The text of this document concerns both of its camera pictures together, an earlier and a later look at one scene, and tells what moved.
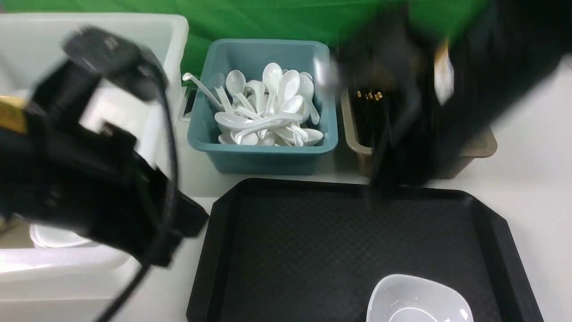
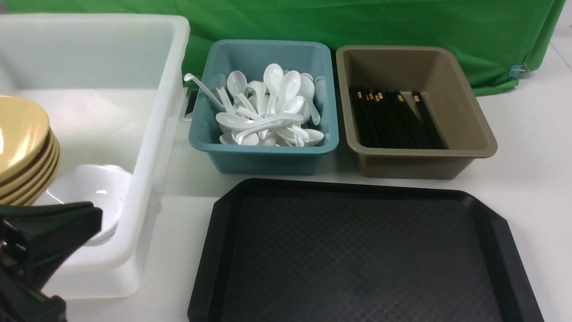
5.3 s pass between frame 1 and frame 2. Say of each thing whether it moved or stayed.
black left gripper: moved
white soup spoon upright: stayed
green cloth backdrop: stayed
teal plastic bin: stayed
